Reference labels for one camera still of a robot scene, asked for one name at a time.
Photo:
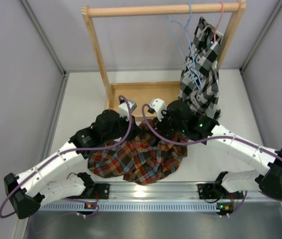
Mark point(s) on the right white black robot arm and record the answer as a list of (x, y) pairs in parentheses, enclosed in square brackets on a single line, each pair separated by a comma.
[(266, 163)]

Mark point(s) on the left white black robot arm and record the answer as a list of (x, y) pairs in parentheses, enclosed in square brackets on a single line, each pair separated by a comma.
[(28, 191)]

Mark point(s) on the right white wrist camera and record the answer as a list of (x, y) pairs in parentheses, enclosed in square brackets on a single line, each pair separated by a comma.
[(159, 107)]

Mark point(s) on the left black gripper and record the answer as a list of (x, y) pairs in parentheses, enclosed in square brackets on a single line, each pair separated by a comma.
[(134, 130)]

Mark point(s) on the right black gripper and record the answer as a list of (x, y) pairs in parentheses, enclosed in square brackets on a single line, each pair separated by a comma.
[(161, 125)]

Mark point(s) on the wooden clothes rack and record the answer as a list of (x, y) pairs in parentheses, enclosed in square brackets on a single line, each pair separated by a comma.
[(143, 92)]

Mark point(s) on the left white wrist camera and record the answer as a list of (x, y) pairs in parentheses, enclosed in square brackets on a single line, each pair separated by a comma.
[(127, 107)]

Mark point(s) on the light blue plastic hanger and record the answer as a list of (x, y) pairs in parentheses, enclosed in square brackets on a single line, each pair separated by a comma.
[(194, 75)]

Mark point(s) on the pink plastic hanger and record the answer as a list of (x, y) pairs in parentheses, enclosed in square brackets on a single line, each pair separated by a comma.
[(219, 21)]

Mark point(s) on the red brown plaid shirt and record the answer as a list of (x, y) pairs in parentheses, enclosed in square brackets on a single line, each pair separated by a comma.
[(144, 160)]

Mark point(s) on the black white checkered shirt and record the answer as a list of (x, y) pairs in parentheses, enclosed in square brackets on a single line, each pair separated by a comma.
[(205, 101)]

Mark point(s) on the aluminium mounting rail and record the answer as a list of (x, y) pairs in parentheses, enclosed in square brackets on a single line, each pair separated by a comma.
[(129, 197)]

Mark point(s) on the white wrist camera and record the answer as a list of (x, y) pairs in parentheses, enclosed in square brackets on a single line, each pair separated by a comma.
[(127, 107), (159, 107)]

